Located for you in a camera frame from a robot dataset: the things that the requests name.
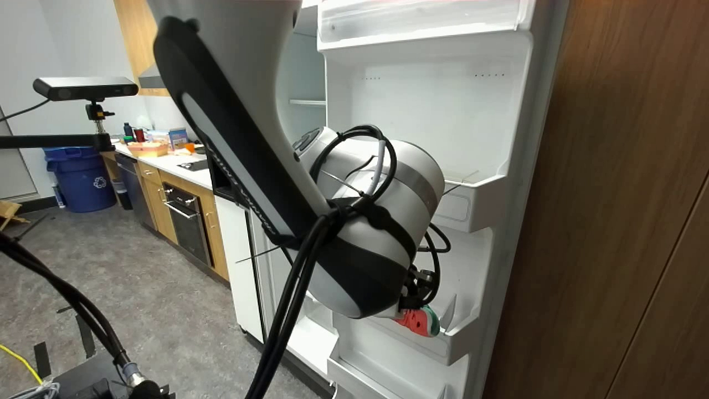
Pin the white freezer door with dispenser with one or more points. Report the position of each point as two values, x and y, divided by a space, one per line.
240 280

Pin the black built-in oven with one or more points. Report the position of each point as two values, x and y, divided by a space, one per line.
188 224

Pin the white door compartment cover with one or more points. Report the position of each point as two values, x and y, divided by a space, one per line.
422 23

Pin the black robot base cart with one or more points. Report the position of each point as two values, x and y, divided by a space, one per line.
90 379

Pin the white door shelf with divider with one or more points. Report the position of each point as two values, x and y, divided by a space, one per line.
429 344

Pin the wooden tray on counter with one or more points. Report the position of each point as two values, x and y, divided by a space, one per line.
146 146

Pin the black bar-shaped stereo camera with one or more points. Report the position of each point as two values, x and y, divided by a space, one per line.
84 89

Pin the white door shelf bin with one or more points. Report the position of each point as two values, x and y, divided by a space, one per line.
472 202

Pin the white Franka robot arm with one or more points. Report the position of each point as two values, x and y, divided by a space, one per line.
295 162

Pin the narrow white door shelf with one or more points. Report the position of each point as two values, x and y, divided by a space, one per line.
369 378

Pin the wooden kitchen counter cabinets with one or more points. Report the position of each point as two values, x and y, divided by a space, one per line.
156 200

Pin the black camera mounting stand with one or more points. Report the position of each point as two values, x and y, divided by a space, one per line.
51 140

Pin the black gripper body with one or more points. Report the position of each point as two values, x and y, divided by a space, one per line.
419 289

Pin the blue recycling bin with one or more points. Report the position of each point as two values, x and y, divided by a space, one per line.
80 181

